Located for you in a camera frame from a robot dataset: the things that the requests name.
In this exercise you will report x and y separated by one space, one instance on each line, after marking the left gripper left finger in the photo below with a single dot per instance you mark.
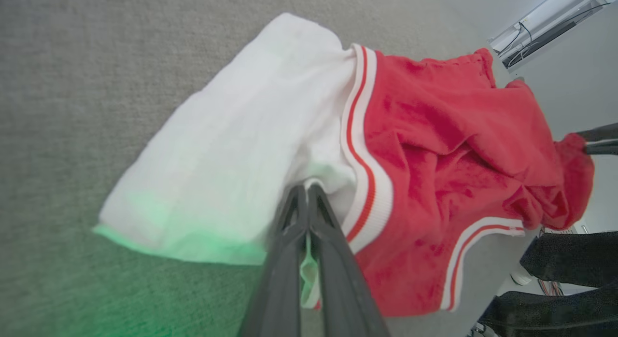
282 288

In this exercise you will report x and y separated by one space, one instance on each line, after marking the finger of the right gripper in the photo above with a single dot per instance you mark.
606 148
603 134

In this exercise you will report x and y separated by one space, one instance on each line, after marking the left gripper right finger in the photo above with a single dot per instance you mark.
340 288

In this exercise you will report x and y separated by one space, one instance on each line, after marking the red and white garment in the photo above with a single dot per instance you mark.
434 158

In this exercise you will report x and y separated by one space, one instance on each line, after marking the small white round object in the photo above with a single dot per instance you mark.
521 277

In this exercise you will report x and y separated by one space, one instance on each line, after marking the grey fabric sofa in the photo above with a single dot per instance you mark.
72 110

